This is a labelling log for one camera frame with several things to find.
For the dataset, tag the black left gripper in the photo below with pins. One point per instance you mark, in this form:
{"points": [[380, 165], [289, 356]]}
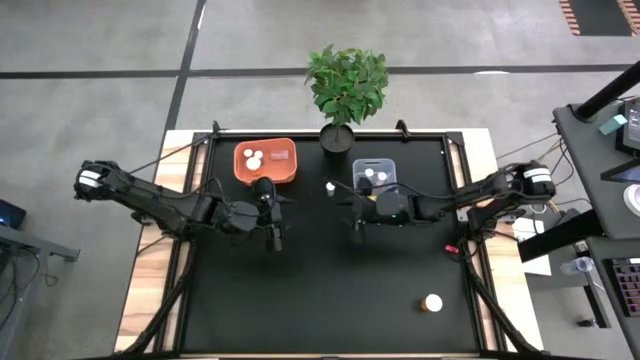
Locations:
{"points": [[272, 210]]}

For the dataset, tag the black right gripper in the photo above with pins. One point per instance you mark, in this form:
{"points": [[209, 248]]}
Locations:
{"points": [[392, 209]]}

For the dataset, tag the yellow medicine bottle white cap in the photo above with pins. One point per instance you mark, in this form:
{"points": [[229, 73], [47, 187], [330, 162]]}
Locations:
{"points": [[369, 172]]}

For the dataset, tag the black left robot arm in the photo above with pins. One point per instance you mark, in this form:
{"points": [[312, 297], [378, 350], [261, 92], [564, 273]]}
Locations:
{"points": [[160, 197]]}

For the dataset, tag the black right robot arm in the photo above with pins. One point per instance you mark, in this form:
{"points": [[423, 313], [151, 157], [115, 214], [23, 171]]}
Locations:
{"points": [[465, 196]]}

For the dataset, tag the orange plastic bin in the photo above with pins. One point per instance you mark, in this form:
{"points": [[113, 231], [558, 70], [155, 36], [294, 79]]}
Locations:
{"points": [[280, 172]]}

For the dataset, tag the clear plastic bin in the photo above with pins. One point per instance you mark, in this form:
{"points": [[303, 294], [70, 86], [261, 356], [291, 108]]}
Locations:
{"points": [[390, 167]]}

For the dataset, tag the black plant pot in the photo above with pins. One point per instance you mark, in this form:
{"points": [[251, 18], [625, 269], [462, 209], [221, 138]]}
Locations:
{"points": [[336, 140]]}

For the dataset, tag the red tag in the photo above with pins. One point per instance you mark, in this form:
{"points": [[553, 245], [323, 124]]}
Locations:
{"points": [[451, 248]]}

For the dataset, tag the artificial green leafy plant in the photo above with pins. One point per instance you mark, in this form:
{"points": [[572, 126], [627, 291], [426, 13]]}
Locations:
{"points": [[347, 85]]}

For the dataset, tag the white sheet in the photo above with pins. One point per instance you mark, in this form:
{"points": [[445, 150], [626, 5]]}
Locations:
{"points": [[537, 267]]}

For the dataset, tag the black beam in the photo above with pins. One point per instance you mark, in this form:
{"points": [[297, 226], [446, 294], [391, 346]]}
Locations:
{"points": [[560, 241]]}

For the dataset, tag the clear water bottle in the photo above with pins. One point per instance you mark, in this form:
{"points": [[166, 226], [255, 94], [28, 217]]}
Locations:
{"points": [[577, 265]]}

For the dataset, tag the grey side desk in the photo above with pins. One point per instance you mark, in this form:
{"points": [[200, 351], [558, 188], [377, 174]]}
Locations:
{"points": [[585, 175]]}

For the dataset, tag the grey keyboard desk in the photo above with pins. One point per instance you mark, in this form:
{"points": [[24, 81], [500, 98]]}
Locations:
{"points": [[600, 247]]}

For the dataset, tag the grey metal desk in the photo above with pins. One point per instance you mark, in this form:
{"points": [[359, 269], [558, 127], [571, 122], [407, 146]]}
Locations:
{"points": [[30, 245]]}

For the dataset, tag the dark device blue light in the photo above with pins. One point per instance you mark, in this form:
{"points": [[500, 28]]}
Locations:
{"points": [[10, 214]]}

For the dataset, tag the dark tablet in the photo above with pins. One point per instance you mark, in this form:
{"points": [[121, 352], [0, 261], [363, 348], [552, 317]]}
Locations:
{"points": [[625, 172]]}

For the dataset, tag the teal box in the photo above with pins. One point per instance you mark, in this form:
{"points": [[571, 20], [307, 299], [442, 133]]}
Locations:
{"points": [[613, 125]]}

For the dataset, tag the white tape roll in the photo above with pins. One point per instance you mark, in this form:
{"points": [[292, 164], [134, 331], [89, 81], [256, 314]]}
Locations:
{"points": [[634, 200]]}

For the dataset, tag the backlit keyboard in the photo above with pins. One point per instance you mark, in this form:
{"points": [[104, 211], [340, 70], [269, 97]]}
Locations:
{"points": [[627, 287]]}

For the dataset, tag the black pole stand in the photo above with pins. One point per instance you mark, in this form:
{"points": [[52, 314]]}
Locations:
{"points": [[607, 92]]}

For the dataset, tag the computer monitor blue screen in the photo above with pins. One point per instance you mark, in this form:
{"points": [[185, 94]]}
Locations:
{"points": [[632, 125]]}

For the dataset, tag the black mat orange striped edge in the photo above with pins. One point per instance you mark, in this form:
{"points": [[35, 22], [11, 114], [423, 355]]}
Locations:
{"points": [[600, 15]]}

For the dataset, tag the black aluminium rig frame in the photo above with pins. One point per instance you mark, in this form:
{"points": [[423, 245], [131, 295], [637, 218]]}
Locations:
{"points": [[280, 134]]}

